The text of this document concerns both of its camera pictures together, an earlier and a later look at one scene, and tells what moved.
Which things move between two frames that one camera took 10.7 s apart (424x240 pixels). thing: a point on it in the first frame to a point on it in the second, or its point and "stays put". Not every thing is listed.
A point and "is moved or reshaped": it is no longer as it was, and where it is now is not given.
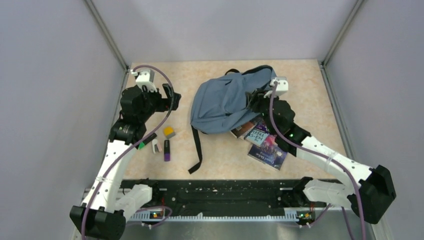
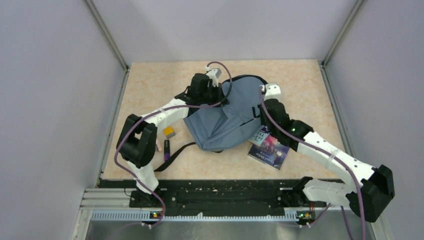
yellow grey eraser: x=169 y=132 stays put
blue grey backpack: x=220 y=103 is moved or reshaped
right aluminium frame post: x=356 y=8 stays put
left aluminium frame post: x=107 y=33 stays put
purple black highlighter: x=167 y=150 stays put
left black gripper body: x=154 y=102 to x=211 y=95
